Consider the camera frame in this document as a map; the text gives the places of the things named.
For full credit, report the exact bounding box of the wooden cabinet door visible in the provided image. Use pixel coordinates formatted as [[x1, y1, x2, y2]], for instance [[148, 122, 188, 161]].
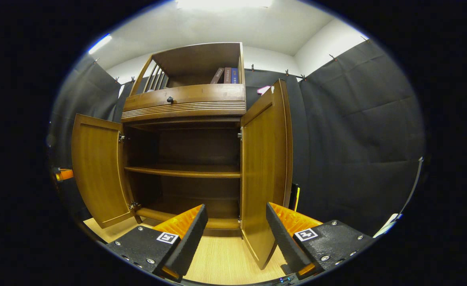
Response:
[[71, 114, 136, 229], [239, 79, 293, 271]]

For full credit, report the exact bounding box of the black backdrop cloth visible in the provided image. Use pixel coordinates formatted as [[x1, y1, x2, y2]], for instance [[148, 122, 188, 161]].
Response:
[[48, 38, 426, 237]]

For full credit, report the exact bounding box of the small ceiling light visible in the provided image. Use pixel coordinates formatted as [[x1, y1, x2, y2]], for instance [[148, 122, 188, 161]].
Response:
[[88, 34, 112, 55]]

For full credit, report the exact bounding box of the wooden double-door shoe cabinet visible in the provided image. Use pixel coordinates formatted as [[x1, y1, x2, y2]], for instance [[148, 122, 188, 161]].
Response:
[[71, 42, 293, 271]]

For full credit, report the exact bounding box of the large ceiling light panel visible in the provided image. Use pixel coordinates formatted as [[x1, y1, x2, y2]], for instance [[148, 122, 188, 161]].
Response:
[[176, 0, 273, 10]]

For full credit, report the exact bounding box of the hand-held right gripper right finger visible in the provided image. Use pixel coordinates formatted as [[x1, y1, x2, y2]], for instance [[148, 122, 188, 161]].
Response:
[[266, 202, 377, 278]]

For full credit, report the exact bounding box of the wooden inner cabinet shelf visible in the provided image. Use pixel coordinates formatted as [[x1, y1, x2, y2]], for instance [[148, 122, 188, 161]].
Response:
[[124, 165, 242, 178]]

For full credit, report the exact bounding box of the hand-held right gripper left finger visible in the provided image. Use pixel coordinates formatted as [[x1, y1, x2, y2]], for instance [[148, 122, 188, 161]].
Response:
[[104, 204, 209, 282]]

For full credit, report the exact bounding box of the wooden cabinet drawer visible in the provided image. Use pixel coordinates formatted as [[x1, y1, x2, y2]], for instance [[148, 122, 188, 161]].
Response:
[[121, 83, 246, 122]]

